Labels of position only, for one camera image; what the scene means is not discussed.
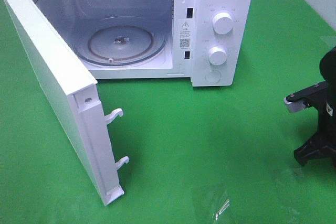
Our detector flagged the round white door button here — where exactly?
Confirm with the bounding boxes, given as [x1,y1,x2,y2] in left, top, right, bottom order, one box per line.
[205,70,221,83]

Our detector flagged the upper white round knob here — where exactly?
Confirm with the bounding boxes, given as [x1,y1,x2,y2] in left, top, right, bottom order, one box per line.
[212,12,233,35]

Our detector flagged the lower white round knob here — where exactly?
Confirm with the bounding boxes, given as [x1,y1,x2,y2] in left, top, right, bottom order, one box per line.
[208,46,227,66]

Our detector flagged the white round knob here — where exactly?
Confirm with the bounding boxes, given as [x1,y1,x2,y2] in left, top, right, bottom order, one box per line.
[208,46,227,66]
[212,12,233,35]

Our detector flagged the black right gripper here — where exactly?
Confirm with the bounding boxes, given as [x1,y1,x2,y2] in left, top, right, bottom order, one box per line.
[293,85,335,166]

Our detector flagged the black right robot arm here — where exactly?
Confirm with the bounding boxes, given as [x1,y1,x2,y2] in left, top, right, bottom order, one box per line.
[293,48,335,166]

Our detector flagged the white microwave door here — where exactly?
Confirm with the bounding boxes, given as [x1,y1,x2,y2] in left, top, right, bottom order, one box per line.
[5,0,129,205]

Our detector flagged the white microwave oven body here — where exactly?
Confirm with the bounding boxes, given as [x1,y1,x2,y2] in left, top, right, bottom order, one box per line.
[33,0,251,87]

